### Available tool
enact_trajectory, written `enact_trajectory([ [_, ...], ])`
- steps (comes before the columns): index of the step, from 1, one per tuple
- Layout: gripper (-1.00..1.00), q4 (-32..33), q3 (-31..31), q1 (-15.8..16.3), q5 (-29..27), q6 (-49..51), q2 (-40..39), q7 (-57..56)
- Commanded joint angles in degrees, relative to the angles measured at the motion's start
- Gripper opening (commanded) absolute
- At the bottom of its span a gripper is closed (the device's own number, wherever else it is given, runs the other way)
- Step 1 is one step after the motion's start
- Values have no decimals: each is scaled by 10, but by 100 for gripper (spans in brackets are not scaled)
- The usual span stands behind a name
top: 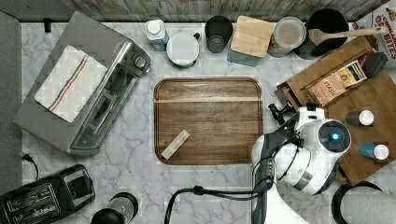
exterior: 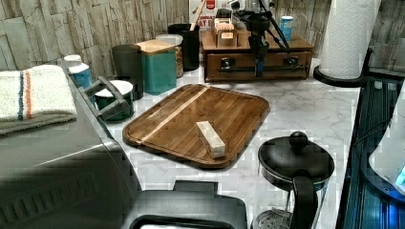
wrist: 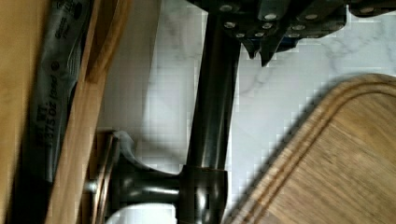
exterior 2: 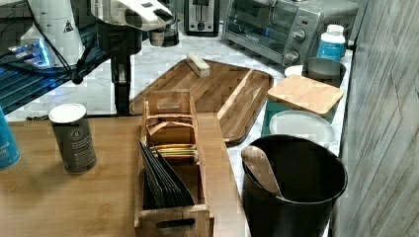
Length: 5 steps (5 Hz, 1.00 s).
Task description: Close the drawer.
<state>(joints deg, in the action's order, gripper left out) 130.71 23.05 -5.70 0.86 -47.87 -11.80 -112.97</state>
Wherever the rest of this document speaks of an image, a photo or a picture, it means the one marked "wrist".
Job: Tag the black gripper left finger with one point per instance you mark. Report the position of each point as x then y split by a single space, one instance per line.
244 29

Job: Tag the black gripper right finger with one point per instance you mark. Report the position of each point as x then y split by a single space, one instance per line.
272 44

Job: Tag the wooden drawer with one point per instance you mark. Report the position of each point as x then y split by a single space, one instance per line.
22 36

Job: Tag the wooden cutting board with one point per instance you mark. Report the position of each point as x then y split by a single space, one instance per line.
339 167

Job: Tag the Deep River chips bag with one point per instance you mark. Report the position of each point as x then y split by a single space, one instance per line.
56 78

